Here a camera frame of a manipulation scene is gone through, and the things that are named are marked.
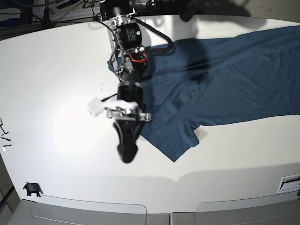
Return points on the blue T-shirt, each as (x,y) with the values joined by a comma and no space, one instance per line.
(219,81)

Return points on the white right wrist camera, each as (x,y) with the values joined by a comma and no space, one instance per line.
(97,107)

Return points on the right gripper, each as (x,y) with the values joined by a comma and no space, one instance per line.
(129,114)

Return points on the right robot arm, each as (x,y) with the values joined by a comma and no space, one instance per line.
(129,60)

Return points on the black table clamp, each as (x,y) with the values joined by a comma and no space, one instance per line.
(33,188)

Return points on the white label plate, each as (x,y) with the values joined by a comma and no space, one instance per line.
(289,183)

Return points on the allen keys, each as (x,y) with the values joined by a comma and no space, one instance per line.
(4,137)

